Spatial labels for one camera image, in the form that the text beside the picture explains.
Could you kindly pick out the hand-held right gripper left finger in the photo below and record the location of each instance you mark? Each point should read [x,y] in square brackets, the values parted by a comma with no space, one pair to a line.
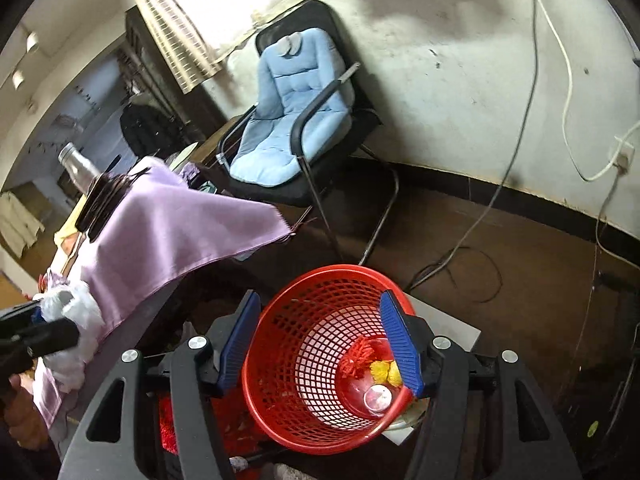
[240,345]

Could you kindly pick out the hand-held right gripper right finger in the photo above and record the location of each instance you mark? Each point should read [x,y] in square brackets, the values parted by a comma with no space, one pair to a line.
[400,350]

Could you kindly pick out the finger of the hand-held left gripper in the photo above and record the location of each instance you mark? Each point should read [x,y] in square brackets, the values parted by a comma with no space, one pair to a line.
[55,337]
[25,314]

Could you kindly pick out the white plastic bag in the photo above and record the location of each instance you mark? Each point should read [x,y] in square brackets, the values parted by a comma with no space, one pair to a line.
[80,310]

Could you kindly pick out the red mesh basket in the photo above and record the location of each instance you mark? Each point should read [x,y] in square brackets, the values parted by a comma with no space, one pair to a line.
[300,320]

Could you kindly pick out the person's left hand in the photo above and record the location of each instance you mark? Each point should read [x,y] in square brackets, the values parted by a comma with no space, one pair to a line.
[27,415]

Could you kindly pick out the yellow crumpled paper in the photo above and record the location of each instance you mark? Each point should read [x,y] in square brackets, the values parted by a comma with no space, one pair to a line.
[380,371]

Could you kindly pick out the red yarn tassel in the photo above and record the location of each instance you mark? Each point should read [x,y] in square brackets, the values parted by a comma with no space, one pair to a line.
[357,360]

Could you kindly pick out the small round silver lid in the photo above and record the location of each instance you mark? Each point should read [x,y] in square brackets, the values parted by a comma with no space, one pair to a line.
[377,398]

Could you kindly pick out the white floor board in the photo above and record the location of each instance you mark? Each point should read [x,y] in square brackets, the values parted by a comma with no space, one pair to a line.
[450,325]

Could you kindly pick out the red patterned cloth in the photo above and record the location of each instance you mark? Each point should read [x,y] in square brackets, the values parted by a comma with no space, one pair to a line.
[235,425]

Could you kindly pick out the beige hanging towel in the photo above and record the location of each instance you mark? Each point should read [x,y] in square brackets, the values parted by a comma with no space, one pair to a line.
[17,225]

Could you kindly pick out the yellow cloth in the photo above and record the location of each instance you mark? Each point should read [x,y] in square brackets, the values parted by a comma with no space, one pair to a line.
[70,227]

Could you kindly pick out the purple tablecloth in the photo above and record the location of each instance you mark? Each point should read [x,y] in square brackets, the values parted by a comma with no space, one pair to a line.
[175,240]

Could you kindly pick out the dark brown wallet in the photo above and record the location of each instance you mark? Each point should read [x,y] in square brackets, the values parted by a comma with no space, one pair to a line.
[100,200]

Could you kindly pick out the silver metal bottle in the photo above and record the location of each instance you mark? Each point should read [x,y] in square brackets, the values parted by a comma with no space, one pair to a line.
[77,165]

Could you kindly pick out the black office chair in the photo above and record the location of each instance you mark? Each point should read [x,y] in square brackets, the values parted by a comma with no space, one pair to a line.
[300,192]

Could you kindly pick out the black hanging jacket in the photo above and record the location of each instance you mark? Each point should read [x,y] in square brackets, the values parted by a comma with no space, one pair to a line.
[145,130]

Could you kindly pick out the light blue seat cushion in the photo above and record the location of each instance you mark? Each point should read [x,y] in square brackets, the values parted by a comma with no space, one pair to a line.
[290,110]

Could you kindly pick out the checkered beige curtain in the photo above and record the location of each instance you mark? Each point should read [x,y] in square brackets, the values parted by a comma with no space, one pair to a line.
[170,25]

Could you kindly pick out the white wall lamp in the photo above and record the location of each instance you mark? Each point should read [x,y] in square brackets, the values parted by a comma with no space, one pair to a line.
[19,77]
[30,41]

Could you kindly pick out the white wall socket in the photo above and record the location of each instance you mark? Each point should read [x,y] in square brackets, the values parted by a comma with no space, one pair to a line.
[627,157]

